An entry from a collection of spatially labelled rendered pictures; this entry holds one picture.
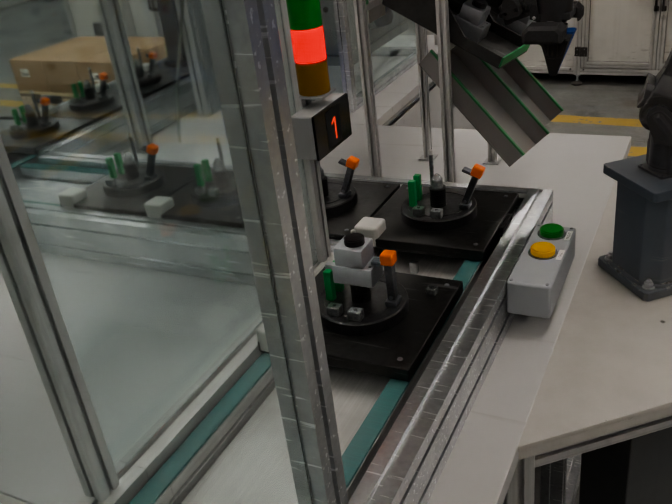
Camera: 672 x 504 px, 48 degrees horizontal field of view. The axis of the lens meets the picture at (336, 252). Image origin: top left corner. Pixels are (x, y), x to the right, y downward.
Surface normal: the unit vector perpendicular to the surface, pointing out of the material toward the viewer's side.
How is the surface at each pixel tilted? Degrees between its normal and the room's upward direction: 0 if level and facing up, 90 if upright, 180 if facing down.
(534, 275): 0
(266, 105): 90
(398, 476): 0
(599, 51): 90
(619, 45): 90
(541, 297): 90
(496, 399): 0
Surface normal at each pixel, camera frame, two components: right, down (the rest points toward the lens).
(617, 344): -0.11, -0.88
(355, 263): -0.43, 0.47
